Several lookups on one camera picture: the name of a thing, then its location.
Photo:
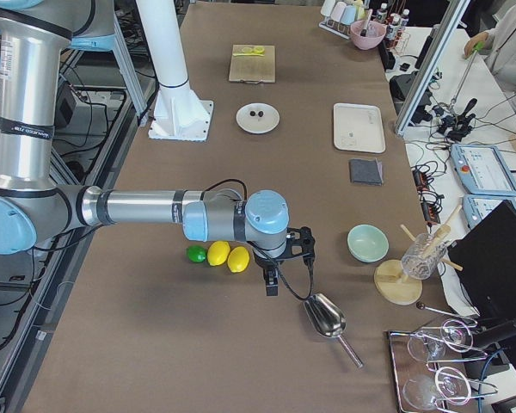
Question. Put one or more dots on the black gripper arm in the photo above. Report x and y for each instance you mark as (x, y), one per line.
(267, 263)

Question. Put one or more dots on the white round plate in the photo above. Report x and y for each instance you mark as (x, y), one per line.
(257, 125)

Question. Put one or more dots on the cream rectangular tray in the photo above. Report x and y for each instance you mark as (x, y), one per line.
(358, 127)

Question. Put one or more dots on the yellow lemon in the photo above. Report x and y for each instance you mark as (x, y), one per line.
(218, 253)
(238, 260)

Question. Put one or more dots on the metal scoop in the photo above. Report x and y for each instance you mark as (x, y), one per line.
(329, 321)

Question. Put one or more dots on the green lime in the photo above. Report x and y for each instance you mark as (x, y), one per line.
(196, 253)

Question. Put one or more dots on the mint green bowl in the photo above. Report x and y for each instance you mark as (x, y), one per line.
(367, 243)

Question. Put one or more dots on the wooden mug tree stand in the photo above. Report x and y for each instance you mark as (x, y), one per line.
(388, 276)

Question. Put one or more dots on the grey folded cloth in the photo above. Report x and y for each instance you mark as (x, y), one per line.
(366, 171)

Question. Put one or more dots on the clear textured glass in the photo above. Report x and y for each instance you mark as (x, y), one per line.
(422, 256)

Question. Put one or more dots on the small dark spoon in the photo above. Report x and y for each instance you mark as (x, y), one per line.
(421, 306)

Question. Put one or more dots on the wine glass upper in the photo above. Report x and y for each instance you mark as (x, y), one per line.
(430, 343)

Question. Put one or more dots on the wine glass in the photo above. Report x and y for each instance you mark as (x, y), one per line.
(430, 343)
(442, 391)

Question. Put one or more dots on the metal glass rack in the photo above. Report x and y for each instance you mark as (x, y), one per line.
(405, 367)

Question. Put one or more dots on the wine glass lower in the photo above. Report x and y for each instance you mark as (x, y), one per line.
(442, 391)

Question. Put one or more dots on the wooden cutting board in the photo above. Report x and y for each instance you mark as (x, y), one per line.
(253, 69)

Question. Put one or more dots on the teach pendant lower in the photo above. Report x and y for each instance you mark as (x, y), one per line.
(477, 206)

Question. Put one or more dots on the teach pendant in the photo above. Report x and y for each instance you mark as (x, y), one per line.
(483, 170)
(477, 206)

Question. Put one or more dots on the black monitor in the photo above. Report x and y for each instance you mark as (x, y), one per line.
(488, 257)

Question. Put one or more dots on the teach pendant upper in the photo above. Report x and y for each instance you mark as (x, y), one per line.
(483, 170)

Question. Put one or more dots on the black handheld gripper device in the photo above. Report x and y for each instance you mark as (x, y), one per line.
(457, 126)

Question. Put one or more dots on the metal muddler in bowl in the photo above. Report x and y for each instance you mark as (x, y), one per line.
(366, 23)

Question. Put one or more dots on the pink bowl with ice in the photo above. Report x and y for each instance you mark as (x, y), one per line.
(374, 34)

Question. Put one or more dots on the pink plastic cup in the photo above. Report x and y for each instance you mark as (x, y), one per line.
(338, 11)

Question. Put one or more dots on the blue plastic cup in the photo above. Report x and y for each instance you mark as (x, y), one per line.
(348, 15)

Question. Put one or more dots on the white plastic cup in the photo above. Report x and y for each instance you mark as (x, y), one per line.
(327, 7)

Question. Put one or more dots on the person in white coat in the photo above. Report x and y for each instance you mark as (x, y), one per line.
(500, 42)

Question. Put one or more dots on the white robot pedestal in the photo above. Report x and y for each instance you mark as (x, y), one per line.
(179, 114)

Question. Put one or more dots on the white wire cup rack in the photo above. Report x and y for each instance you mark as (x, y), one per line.
(334, 27)

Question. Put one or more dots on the aluminium frame post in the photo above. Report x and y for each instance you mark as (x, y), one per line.
(451, 19)

